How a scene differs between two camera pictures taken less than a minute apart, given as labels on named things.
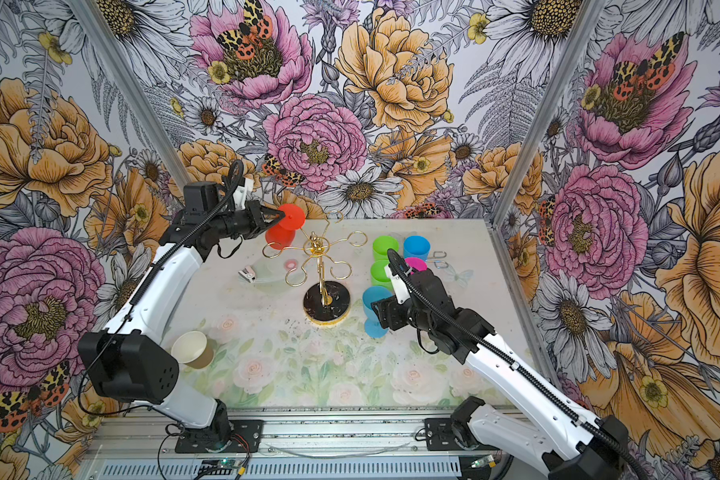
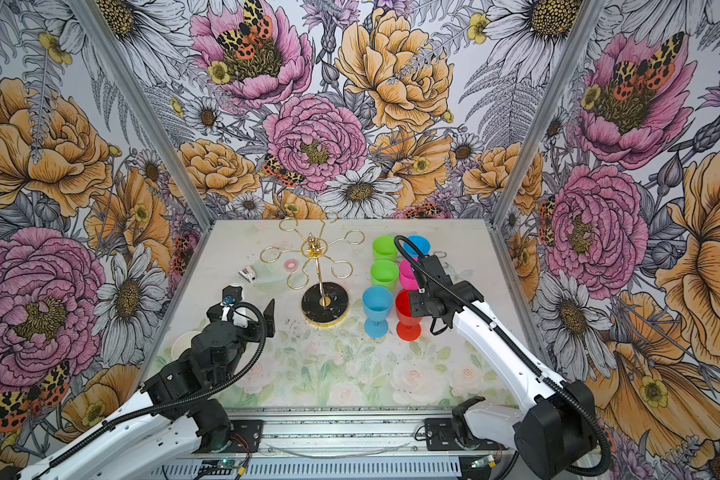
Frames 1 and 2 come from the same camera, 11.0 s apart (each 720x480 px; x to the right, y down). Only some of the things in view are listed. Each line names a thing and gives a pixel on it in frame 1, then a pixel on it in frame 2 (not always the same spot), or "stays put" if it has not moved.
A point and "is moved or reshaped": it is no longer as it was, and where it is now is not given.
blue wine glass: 370,295 stays put
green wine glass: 379,275 stays put
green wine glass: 381,245 stays put
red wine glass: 281,235 is moved or reshaped
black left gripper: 257,213 to 269,320
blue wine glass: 416,246 stays put
